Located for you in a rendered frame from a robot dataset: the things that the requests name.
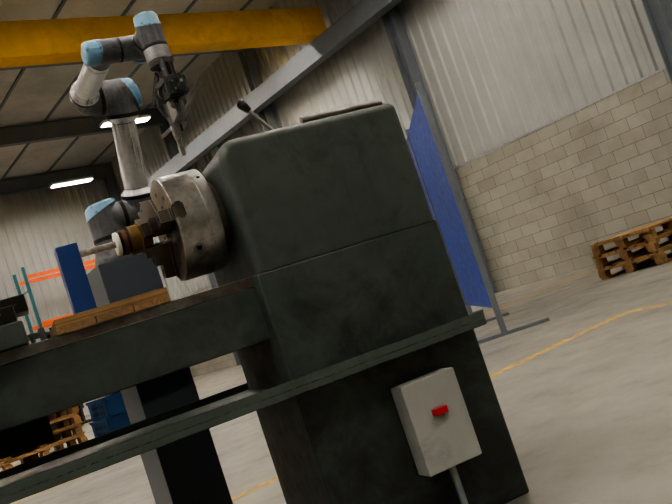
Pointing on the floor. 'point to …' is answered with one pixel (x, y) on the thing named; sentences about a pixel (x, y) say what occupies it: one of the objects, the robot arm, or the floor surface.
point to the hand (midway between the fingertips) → (179, 127)
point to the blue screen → (452, 215)
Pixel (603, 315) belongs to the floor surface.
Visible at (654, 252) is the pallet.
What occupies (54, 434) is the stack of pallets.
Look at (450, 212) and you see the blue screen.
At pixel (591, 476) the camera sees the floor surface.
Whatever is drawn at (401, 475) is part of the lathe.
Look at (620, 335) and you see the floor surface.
